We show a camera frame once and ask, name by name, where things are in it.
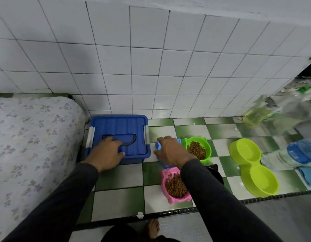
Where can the pink pet bowl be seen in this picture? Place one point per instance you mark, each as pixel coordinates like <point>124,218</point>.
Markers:
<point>165,173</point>

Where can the pile of clear plastic bottles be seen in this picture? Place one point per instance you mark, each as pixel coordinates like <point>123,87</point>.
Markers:
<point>294,108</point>

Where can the blue pet bowl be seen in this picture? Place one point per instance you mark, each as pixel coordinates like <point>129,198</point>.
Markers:
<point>158,146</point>

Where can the person's right thumb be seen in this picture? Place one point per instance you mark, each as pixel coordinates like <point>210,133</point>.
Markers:
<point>157,152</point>

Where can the person's bare foot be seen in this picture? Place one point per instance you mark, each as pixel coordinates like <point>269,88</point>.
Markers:
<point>153,228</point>

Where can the floral sheet mattress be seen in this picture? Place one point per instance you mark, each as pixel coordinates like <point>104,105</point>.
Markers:
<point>32,148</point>

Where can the person's left thumb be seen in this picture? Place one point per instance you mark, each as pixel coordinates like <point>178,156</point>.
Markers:
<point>119,155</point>

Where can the white paper scrap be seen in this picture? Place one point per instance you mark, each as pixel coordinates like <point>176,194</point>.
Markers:
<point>140,215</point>

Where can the brown kibble in green bowl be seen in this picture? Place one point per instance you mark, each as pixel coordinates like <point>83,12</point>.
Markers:
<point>196,149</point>

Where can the green pet bowl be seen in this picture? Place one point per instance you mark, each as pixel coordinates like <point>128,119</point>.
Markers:
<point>207,148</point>

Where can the bottle of yellow liquid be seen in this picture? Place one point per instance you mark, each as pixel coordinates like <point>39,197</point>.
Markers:
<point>256,114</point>

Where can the person's right forearm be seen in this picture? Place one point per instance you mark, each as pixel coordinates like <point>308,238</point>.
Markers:
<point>221,206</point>

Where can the black bowl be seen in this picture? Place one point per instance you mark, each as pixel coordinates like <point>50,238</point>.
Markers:
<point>216,173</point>

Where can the person's left hand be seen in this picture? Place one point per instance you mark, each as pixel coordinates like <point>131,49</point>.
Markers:
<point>105,154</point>

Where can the person's left forearm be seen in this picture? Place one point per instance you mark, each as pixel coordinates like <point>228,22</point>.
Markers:
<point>59,204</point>

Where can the clear bottle with blue label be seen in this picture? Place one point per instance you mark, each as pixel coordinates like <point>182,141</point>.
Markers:
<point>291,154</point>

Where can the lime double pet bowl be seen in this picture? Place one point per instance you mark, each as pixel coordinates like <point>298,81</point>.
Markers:
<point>253,168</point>

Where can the black floor edge strip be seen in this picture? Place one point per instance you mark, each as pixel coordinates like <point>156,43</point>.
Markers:
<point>170,213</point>

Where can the blue plastic storage box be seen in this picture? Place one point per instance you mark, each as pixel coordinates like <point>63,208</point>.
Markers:
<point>112,128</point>

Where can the person's right hand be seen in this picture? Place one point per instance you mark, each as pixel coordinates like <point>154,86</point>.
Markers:
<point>172,152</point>

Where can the light blue plastic container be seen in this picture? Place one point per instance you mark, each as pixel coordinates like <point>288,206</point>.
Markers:
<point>309,176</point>

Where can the brown kibble in pink bowl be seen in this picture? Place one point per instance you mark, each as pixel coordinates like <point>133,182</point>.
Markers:
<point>175,186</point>

